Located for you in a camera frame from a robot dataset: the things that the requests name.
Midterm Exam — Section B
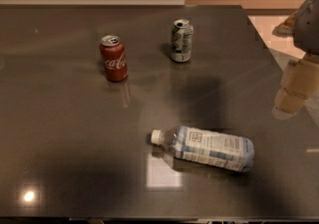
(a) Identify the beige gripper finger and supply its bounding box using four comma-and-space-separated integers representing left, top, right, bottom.
272, 59, 319, 119
272, 12, 297, 35

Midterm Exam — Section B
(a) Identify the blue label plastic bottle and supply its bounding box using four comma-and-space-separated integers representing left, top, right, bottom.
151, 125, 254, 172

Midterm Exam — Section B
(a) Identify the white green soda can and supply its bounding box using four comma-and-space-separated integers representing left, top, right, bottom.
170, 18, 193, 63

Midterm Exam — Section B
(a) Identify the red coke can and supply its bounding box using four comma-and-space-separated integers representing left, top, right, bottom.
100, 35, 128, 82

